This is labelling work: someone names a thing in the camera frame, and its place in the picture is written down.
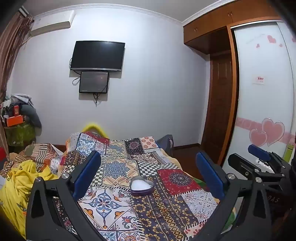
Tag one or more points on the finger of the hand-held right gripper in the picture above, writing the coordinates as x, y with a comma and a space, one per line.
240, 164
259, 151

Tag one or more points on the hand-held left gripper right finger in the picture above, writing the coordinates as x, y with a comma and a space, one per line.
209, 176

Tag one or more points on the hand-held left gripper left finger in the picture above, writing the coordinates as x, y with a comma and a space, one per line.
86, 176

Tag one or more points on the purple heart-shaped jewelry box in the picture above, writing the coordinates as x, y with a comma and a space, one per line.
141, 185

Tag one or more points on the green bottle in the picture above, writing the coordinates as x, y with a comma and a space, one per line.
289, 151

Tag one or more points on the patchwork printed blanket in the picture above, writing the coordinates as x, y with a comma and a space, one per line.
120, 166

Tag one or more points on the beige fleece blanket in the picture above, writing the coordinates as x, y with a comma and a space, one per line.
172, 158

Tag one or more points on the striped brown blanket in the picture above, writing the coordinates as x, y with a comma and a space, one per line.
39, 150

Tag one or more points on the brown wooden door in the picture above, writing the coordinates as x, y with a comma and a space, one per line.
217, 104

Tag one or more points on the yellow cloth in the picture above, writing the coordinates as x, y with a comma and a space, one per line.
18, 185

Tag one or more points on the red and white door sticker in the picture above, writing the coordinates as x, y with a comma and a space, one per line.
259, 80

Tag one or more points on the green patterned bag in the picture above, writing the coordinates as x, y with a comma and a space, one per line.
19, 135

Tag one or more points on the red bag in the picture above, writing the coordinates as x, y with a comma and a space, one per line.
2, 153

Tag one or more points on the orange box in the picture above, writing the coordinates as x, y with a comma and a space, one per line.
14, 121

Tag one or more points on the small red box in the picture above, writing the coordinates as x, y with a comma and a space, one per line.
16, 110

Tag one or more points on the pile of clothes and papers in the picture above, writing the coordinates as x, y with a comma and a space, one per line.
16, 99

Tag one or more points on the wooden overhead cabinet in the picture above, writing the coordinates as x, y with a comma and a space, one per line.
208, 25

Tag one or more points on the striped brown curtain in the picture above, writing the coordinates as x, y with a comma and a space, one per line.
11, 53

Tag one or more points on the white air conditioner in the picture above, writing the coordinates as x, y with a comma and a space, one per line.
50, 23

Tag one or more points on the small black wall monitor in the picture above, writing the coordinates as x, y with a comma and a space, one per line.
93, 82

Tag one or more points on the black wall television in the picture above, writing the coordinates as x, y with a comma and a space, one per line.
97, 55

